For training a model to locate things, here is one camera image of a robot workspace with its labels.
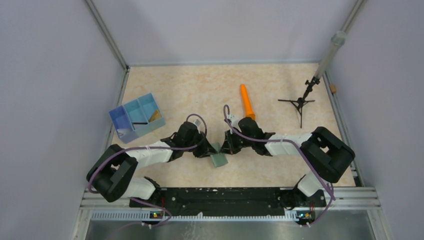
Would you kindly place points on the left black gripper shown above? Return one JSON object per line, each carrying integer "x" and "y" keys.
{"x": 205, "y": 150}

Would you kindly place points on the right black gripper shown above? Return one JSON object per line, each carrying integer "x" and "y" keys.
{"x": 228, "y": 146}

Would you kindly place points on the green card holder wallet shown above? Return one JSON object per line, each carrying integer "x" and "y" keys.
{"x": 219, "y": 159}

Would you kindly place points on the gold card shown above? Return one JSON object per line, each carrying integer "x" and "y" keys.
{"x": 155, "y": 116}

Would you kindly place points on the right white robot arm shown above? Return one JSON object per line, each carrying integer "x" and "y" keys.
{"x": 327, "y": 156}

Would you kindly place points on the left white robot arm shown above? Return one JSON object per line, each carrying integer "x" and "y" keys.
{"x": 112, "y": 176}

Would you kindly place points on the white card with stripe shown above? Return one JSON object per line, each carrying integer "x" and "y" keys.
{"x": 140, "y": 123}

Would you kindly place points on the orange cylinder tube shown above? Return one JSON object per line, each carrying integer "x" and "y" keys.
{"x": 247, "y": 107}

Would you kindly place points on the blue three-compartment organizer box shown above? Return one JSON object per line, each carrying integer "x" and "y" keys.
{"x": 139, "y": 109}

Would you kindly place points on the black tripod stand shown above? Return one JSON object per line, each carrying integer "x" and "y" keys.
{"x": 301, "y": 101}

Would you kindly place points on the small orange block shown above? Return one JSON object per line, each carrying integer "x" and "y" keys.
{"x": 332, "y": 88}

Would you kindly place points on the grey pole on tripod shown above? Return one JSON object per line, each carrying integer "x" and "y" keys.
{"x": 336, "y": 42}

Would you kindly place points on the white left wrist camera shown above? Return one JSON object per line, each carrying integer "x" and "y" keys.
{"x": 197, "y": 123}

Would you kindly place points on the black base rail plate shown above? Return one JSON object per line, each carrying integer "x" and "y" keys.
{"x": 234, "y": 201}

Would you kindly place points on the white perforated cable tray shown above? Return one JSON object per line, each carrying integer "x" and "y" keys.
{"x": 153, "y": 216}

